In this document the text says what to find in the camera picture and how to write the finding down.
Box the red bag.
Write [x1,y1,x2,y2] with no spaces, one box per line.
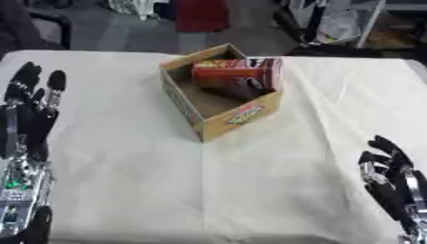
[174,0,231,33]

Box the black chair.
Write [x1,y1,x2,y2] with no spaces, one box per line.
[0,0,73,55]

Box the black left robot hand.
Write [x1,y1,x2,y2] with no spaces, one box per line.
[0,61,69,163]

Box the black tripod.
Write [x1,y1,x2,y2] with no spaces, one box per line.
[272,0,336,49]

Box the tan cardboard box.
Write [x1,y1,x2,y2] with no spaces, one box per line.
[158,43,284,143]

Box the white shelf frame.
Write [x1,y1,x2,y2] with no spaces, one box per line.
[310,0,427,49]

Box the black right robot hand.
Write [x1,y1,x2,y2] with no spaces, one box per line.
[356,134,427,236]

